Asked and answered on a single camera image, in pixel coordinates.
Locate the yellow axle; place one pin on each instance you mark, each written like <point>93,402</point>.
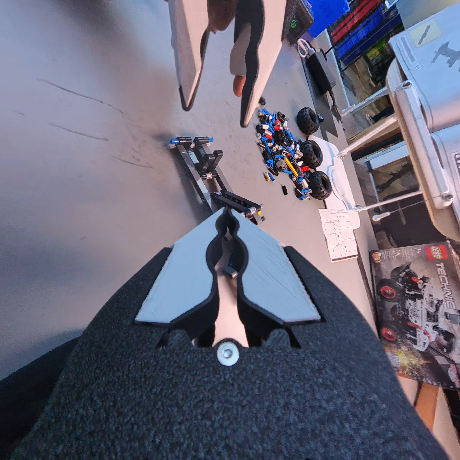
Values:
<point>290,165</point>

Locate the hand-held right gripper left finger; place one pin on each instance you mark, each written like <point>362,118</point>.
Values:
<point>172,287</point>

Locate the pile of small building pieces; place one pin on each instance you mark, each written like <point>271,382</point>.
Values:
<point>280,147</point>

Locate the toy truck box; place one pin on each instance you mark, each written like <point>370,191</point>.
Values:
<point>420,316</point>

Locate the person's left hand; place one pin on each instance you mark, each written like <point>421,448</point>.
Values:
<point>221,14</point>

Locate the building instruction booklet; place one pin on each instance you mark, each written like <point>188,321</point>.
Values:
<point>431,50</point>

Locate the black device green display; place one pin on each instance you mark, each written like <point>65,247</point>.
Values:
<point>298,18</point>

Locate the white sticker sheet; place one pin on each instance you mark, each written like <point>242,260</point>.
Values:
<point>338,233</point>

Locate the grey and black brick chassis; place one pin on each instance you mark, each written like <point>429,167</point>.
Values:
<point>205,169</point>

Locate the stack of coloured crates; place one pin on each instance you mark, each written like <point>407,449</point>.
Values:
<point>366,29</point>

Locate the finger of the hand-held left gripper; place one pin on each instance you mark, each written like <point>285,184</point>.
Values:
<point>269,36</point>
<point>188,43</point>

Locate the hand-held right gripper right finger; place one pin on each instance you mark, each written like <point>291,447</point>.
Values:
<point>280,287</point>

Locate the grey desk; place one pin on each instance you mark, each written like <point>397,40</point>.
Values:
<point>86,180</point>

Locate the white book stand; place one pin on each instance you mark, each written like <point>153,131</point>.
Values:
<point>327,162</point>

